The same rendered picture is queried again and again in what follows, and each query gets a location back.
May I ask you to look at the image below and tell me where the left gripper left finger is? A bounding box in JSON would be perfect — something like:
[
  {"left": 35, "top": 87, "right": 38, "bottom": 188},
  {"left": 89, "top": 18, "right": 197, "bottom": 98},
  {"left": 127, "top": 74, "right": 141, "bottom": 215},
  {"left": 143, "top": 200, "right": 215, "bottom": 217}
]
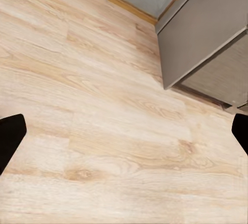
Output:
[{"left": 0, "top": 114, "right": 27, "bottom": 176}]

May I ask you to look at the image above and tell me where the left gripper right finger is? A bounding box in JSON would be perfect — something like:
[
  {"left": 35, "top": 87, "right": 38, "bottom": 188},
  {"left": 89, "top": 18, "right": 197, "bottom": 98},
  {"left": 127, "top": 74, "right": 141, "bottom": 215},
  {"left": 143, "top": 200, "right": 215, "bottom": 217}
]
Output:
[{"left": 231, "top": 114, "right": 248, "bottom": 155}]

